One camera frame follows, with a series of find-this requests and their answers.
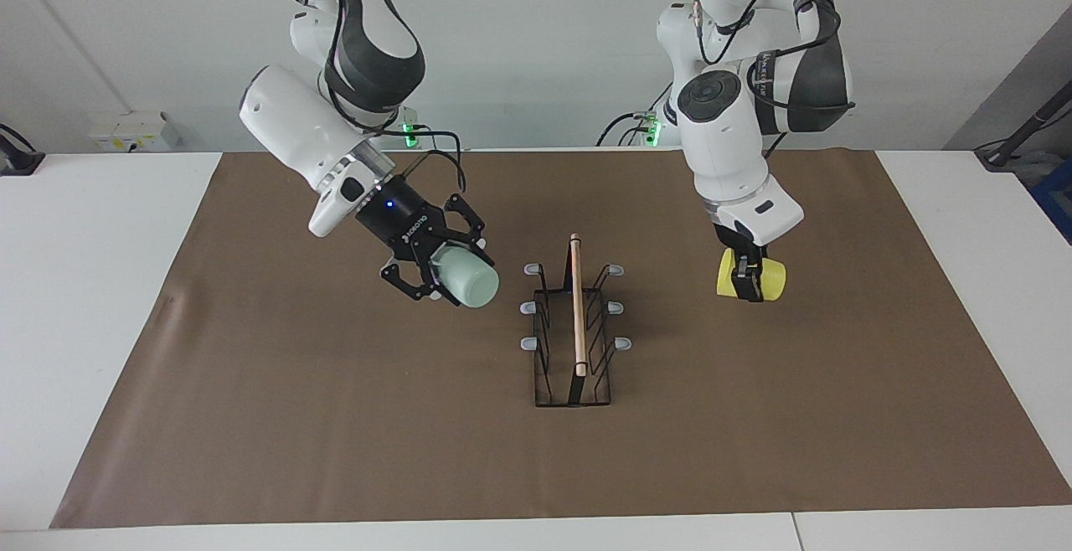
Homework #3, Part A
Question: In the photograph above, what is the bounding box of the brown paper table mat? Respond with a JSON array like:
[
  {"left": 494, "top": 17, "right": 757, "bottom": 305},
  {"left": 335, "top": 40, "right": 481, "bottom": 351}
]
[{"left": 50, "top": 149, "right": 1072, "bottom": 529}]

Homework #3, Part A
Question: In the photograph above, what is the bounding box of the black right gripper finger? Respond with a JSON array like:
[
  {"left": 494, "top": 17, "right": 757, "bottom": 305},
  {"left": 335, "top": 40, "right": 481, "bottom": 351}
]
[
  {"left": 381, "top": 251, "right": 461, "bottom": 307},
  {"left": 435, "top": 193, "right": 488, "bottom": 252}
]

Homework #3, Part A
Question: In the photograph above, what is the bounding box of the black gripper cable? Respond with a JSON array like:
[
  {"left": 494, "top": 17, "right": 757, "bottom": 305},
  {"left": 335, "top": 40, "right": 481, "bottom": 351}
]
[
  {"left": 318, "top": 0, "right": 466, "bottom": 193},
  {"left": 691, "top": 0, "right": 838, "bottom": 66}
]

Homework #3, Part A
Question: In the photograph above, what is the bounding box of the blue crate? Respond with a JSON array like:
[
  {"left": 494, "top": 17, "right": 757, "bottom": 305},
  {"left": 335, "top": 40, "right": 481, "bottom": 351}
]
[{"left": 1030, "top": 157, "right": 1072, "bottom": 246}]

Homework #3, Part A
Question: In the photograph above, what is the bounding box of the pale green plastic cup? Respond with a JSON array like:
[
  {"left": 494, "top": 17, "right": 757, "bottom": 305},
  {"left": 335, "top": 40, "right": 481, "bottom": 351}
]
[{"left": 429, "top": 245, "right": 501, "bottom": 309}]

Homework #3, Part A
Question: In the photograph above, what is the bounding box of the black wire cup rack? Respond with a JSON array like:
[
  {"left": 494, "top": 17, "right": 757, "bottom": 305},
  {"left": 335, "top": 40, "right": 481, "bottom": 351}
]
[{"left": 522, "top": 233, "right": 633, "bottom": 408}]

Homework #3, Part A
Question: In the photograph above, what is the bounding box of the black left arm base cable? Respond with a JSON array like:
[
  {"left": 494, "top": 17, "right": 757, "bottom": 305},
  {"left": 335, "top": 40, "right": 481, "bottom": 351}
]
[{"left": 596, "top": 111, "right": 662, "bottom": 147}]

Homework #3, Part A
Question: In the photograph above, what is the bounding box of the white power socket box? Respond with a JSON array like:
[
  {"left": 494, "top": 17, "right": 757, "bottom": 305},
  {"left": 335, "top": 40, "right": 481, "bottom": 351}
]
[{"left": 88, "top": 111, "right": 181, "bottom": 152}]

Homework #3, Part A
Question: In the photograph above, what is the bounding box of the yellow plastic cup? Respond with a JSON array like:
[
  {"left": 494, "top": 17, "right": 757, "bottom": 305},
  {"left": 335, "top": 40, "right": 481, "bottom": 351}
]
[{"left": 716, "top": 248, "right": 786, "bottom": 301}]

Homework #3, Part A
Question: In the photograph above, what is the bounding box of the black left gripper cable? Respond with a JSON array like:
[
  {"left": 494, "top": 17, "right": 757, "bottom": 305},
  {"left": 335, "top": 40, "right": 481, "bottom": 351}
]
[{"left": 691, "top": 0, "right": 838, "bottom": 66}]

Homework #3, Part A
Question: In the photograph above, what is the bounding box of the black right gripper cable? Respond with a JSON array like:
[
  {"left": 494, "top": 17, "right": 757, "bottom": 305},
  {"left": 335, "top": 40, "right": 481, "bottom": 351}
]
[{"left": 318, "top": 0, "right": 466, "bottom": 193}]

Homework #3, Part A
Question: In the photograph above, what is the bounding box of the black table clamp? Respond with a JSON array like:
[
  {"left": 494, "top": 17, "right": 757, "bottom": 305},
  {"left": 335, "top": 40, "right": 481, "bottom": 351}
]
[{"left": 0, "top": 124, "right": 45, "bottom": 177}]

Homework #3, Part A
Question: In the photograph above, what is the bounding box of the black stand pole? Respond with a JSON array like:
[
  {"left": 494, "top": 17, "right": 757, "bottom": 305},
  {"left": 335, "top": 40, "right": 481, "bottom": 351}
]
[{"left": 974, "top": 80, "right": 1072, "bottom": 171}]

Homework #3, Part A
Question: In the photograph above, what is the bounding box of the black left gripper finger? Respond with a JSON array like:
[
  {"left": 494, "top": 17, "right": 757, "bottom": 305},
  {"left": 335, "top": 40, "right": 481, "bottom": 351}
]
[{"left": 730, "top": 255, "right": 765, "bottom": 303}]

